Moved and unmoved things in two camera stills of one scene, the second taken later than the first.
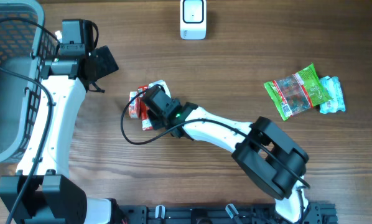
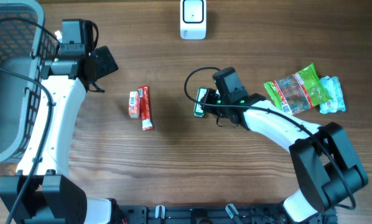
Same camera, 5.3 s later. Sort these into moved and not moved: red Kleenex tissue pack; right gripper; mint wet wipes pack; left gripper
Moved: right gripper
Not moved: red Kleenex tissue pack; mint wet wipes pack; left gripper
